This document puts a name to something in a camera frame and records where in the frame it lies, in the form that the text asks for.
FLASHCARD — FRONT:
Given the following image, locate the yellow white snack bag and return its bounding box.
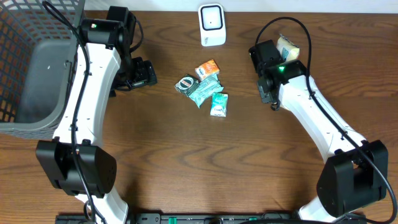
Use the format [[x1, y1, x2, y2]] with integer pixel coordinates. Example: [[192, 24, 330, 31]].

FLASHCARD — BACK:
[[276, 34, 300, 62]]

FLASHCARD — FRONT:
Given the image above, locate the green Zam-Buk tin box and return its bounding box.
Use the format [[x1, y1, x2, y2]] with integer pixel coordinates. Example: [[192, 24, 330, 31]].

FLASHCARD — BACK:
[[175, 74, 200, 96]]

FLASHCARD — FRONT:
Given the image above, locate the orange white small box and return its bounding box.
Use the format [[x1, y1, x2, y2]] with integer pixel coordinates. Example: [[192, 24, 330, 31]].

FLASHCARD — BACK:
[[195, 59, 220, 81]]

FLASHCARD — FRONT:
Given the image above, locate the teal snack packet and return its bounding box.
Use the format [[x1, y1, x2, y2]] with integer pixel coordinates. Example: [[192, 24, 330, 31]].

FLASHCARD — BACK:
[[189, 75, 224, 108]]

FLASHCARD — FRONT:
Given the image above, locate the small teal tissue packet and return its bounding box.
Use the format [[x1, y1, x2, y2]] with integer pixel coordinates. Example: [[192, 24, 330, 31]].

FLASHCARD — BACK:
[[210, 93, 228, 117]]

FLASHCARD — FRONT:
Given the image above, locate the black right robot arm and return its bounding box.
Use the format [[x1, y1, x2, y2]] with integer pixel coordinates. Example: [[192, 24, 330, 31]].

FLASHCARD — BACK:
[[249, 40, 388, 222]]

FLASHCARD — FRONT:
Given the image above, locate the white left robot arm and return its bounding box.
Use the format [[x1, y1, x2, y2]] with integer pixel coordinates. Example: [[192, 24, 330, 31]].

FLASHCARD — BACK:
[[35, 6, 157, 223]]

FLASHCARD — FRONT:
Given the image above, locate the white barcode scanner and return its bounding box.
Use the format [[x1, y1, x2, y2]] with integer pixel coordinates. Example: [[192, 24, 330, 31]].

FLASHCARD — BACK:
[[198, 3, 226, 47]]

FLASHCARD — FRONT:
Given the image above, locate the black plastic mesh basket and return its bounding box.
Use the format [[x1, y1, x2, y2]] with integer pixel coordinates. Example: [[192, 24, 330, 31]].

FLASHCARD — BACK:
[[1, 0, 78, 139]]

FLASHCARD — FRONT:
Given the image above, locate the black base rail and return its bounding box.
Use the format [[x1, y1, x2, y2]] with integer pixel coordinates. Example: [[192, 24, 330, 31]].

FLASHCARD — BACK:
[[54, 212, 366, 224]]

